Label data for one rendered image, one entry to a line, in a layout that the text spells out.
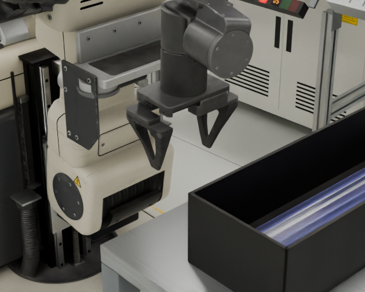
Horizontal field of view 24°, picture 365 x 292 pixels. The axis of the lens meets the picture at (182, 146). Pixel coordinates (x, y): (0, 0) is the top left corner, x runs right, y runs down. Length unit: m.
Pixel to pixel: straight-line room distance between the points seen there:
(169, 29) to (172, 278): 0.34
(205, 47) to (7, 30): 0.61
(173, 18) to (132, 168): 0.76
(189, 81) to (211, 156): 2.03
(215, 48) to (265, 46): 2.21
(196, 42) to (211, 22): 0.03
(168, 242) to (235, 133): 2.01
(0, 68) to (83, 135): 0.31
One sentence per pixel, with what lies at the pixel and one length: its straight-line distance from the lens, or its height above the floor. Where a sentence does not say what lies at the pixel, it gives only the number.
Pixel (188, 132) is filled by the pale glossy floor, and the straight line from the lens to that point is 3.19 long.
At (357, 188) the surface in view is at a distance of 1.26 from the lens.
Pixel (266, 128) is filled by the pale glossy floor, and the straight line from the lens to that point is 3.23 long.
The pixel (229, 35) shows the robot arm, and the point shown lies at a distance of 0.92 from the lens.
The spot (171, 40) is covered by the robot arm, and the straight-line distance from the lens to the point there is 0.99.
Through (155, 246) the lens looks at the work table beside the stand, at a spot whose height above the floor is 0.80.
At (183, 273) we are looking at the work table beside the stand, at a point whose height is 0.80.
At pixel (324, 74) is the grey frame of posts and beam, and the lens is 2.61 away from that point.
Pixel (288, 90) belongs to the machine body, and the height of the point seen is 0.18.
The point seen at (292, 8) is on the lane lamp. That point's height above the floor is 0.65.
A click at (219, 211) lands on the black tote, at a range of 1.07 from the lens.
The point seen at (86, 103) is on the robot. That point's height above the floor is 0.83.
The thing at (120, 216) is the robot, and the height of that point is 0.53.
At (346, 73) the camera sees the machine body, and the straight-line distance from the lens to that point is 2.94.
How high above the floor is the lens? 1.50
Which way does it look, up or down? 29 degrees down
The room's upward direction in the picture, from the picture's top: straight up
